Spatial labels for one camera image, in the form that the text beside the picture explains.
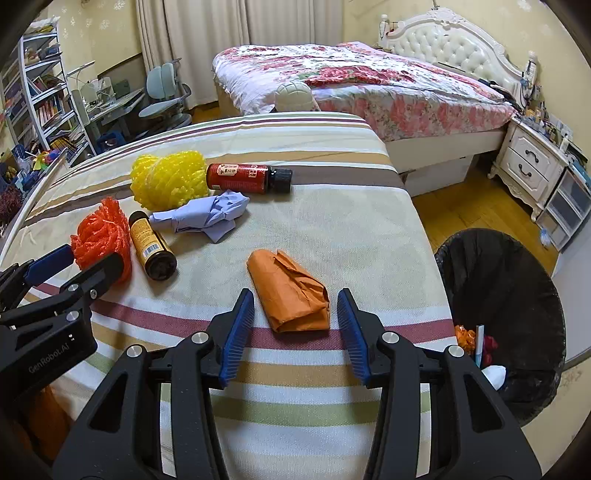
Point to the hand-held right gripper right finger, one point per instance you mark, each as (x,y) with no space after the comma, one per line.
(353,337)

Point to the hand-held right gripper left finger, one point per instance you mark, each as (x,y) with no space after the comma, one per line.
(235,337)

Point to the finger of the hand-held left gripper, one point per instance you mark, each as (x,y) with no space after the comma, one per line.
(92,281)
(48,265)

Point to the orange foam net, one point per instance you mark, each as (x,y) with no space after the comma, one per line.
(97,230)

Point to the brown bottle yellow label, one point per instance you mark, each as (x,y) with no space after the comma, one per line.
(150,244)

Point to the orange paper bag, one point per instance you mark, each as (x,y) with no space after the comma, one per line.
(286,290)

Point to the orange wrapper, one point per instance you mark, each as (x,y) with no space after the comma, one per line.
(464,337)

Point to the yellow foam net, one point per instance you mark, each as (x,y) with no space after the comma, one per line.
(166,180)

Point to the white blue tube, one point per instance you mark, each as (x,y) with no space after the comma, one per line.
(480,346)

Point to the light blue cloth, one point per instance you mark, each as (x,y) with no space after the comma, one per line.
(217,207)

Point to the red foam net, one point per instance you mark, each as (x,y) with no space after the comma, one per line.
(490,344)

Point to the white tissue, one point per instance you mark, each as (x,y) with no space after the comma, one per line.
(495,374)

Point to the red label bottle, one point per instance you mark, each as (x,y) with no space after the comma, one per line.
(240,175)

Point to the black lined trash bin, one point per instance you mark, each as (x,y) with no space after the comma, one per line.
(508,286)

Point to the pile of colourful toys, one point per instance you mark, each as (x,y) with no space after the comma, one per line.
(37,161)

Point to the striped cloth covered table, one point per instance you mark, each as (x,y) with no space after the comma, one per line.
(323,230)

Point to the white bookshelf with books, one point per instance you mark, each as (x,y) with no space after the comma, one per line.
(44,99)

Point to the grey study desk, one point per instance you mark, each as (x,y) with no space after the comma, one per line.
(115,104)

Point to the white storage box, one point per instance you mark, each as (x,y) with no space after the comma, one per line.
(443,175)

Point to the light blue desk chair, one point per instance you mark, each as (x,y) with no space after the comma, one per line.
(164,81)

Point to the crumpled plastic wrapper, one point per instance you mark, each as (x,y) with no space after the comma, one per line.
(545,236)

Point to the white sliding wardrobe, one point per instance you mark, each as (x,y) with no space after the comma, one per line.
(575,314)

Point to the cream round padded object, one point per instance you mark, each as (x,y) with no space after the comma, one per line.
(295,94)

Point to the white nightstand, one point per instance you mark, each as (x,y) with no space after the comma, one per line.
(526,157)

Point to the clear plastic drawer unit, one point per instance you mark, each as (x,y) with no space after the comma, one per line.
(568,203)

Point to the pink floral quilt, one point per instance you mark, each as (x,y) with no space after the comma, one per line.
(369,74)

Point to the beige curtain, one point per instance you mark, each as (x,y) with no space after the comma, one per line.
(194,37)
(295,21)

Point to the stack of books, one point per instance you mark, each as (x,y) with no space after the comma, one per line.
(577,159)

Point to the pile of small household items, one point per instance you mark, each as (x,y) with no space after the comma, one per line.
(545,120)

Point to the white upholstered bed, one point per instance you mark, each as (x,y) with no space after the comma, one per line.
(452,46)

